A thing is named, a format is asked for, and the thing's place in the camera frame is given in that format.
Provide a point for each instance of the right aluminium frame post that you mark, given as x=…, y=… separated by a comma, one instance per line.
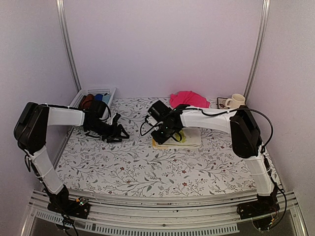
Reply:
x=258, y=47

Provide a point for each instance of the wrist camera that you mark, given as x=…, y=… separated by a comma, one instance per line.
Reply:
x=115, y=119
x=150, y=120

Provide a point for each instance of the left aluminium frame post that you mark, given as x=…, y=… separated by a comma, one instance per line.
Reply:
x=67, y=43

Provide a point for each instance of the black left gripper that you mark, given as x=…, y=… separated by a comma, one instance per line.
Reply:
x=119, y=128

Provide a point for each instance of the patterned square coaster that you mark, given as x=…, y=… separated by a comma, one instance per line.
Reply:
x=224, y=103

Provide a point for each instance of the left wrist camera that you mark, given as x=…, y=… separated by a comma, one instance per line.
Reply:
x=115, y=119

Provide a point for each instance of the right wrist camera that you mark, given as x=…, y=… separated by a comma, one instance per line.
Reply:
x=150, y=120

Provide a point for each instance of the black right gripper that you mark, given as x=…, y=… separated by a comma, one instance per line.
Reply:
x=161, y=140

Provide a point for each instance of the light blue rolled towel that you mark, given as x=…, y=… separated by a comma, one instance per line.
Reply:
x=106, y=98

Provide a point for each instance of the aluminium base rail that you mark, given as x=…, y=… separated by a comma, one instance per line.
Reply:
x=215, y=215

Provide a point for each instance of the pink towel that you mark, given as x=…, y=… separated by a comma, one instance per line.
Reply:
x=189, y=98

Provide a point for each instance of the cream ceramic mug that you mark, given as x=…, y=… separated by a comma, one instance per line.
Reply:
x=235, y=101

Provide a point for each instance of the right robot arm white sleeve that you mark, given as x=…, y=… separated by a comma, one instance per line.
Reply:
x=246, y=144

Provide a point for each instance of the green and cream patterned towel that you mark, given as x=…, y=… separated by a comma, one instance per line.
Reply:
x=191, y=138

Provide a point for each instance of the brown rolled towel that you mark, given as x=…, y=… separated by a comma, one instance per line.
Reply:
x=87, y=100

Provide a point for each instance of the white plastic basket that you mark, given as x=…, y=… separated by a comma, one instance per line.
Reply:
x=101, y=90

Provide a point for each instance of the aluminium frame post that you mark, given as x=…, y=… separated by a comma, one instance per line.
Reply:
x=67, y=43
x=258, y=47

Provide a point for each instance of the floral tablecloth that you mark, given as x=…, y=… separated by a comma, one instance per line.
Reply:
x=134, y=167

